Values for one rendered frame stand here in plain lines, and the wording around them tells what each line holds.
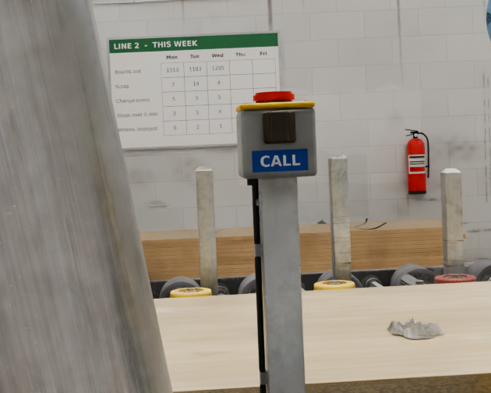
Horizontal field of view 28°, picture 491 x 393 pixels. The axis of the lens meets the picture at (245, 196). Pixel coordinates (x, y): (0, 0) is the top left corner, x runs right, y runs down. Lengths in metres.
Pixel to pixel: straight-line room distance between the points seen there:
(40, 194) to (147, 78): 7.83
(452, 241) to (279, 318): 1.19
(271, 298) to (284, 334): 0.04
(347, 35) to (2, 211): 7.92
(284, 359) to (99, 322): 0.55
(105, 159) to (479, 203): 8.05
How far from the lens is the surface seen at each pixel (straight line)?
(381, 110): 8.27
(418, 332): 1.41
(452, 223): 2.10
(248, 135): 0.91
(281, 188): 0.93
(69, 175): 0.40
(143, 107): 8.21
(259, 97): 0.93
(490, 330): 1.47
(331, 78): 8.24
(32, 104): 0.39
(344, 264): 2.05
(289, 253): 0.93
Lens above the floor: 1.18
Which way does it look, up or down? 3 degrees down
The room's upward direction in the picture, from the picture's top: 2 degrees counter-clockwise
